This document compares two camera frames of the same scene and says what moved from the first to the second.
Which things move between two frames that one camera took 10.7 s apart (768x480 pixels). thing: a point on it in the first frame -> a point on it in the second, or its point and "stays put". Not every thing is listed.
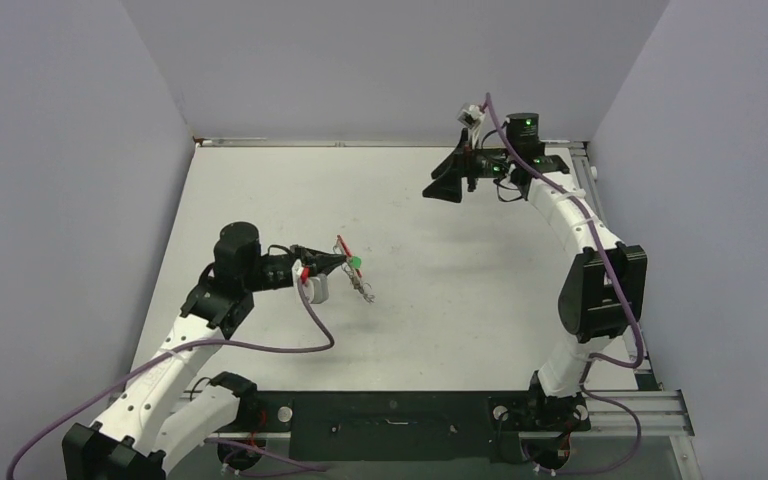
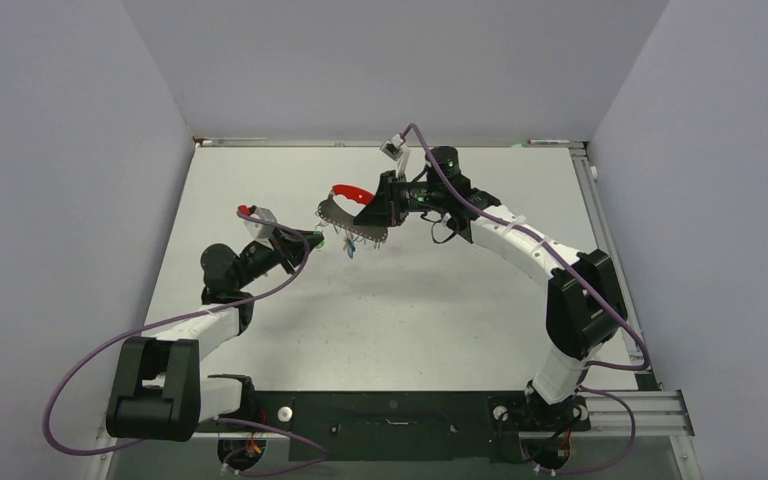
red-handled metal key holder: (353, 272) -> (331, 214)
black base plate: (412, 426) stays put
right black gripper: (446, 187) -> (386, 204)
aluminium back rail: (354, 142) stays put
